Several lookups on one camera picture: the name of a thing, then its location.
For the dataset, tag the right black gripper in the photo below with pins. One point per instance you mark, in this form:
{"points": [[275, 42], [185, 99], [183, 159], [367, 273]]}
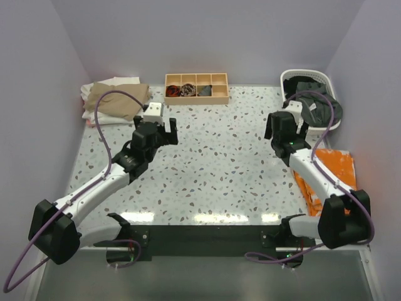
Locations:
{"points": [[301, 135]]}

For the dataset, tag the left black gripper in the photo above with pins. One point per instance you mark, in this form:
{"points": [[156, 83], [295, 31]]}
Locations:
{"points": [[168, 138]]}

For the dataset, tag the dark grey t-shirt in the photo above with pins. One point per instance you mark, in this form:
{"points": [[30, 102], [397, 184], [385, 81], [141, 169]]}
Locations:
{"points": [[315, 110]]}

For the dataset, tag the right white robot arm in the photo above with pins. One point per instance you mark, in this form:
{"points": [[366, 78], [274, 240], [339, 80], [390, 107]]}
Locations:
{"points": [[345, 217]]}

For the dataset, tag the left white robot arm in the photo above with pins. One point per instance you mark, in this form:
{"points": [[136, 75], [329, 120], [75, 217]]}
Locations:
{"points": [[54, 226]]}

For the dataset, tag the white perforated laundry basket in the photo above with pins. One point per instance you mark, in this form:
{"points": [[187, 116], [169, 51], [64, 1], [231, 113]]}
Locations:
{"points": [[309, 74]]}

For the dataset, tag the orange black rolled item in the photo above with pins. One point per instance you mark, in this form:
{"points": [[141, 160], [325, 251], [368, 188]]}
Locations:
{"points": [[172, 91]]}

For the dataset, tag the beige folded shirt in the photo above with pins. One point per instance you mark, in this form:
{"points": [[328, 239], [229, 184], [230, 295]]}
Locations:
{"points": [[117, 104]]}

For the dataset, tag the wooden compartment tray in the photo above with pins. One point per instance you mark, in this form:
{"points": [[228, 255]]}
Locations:
{"points": [[196, 89]]}

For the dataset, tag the black garment in basket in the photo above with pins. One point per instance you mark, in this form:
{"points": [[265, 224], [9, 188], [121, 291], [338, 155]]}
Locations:
{"points": [[290, 86]]}

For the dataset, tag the brown patterned rolled item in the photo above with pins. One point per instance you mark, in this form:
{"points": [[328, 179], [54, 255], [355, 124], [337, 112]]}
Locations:
{"points": [[188, 90]]}

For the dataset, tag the orange tie-dye folded shirt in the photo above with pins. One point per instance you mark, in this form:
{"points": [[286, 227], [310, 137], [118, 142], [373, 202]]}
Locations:
{"points": [[340, 163]]}

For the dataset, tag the dark grey folded item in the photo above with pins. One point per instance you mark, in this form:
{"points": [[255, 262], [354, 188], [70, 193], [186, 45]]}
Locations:
{"points": [[204, 90]]}

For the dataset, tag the white folded shirt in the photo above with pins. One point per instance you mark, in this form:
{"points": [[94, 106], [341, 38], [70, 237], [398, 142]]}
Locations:
{"points": [[104, 119]]}

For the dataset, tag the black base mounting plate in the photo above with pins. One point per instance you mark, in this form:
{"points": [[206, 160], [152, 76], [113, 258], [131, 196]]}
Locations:
{"points": [[207, 240]]}

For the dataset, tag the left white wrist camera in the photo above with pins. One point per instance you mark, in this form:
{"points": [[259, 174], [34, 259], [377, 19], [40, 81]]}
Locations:
{"points": [[154, 113]]}

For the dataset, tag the aluminium rail frame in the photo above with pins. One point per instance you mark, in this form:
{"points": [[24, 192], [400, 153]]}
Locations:
{"points": [[345, 274]]}

